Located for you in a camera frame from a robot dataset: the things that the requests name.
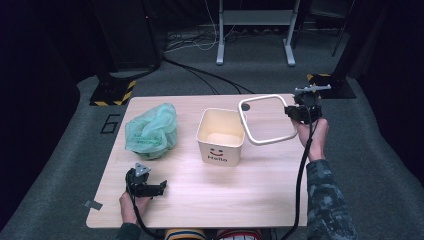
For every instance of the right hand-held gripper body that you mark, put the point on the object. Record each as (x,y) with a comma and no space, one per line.
(310,103)

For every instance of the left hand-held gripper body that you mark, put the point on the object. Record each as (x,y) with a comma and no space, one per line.
(138,183)

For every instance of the green plastic trash bag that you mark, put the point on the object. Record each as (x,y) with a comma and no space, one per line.
(151,131)

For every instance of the cream trash bin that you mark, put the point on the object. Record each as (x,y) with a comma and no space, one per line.
(220,151)

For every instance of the person's left hand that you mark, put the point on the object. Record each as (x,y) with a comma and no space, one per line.
(131,208)

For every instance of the person's right hand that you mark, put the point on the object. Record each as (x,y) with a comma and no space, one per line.
(316,140)

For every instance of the black stand base yellow stripes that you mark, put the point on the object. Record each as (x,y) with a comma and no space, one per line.
(338,90)
(111,91)

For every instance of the grey tape strip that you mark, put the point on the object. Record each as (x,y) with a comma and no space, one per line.
(93,204)

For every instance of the yellow striped shoe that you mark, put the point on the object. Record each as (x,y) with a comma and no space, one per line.
(185,234)

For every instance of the black stand pole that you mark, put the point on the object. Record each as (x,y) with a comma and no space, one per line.
(353,36)

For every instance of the red and white shoe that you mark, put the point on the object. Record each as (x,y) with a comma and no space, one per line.
(240,234)

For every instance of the black cabinet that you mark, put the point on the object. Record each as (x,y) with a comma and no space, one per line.
(130,33)

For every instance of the white metal desk frame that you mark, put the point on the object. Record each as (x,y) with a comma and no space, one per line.
(256,16)

